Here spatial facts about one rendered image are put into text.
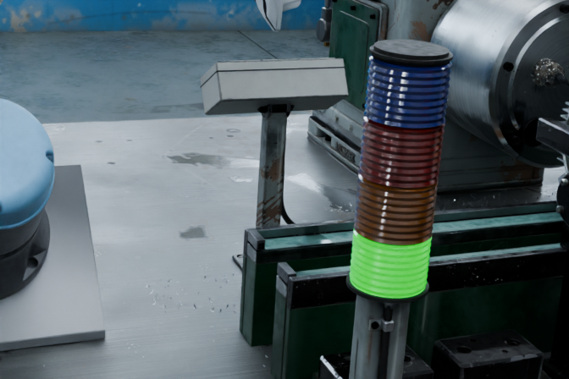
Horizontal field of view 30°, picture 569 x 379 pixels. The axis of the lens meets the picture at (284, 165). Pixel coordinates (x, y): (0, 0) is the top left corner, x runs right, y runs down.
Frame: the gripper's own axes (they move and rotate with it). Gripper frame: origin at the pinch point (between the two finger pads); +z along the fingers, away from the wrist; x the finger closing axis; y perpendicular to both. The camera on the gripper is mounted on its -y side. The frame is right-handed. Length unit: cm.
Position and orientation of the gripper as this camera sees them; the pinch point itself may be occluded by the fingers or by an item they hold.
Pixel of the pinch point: (270, 20)
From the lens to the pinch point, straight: 136.4
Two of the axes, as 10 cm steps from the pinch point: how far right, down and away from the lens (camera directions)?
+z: 1.3, 9.8, -1.7
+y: 9.3, -0.6, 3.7
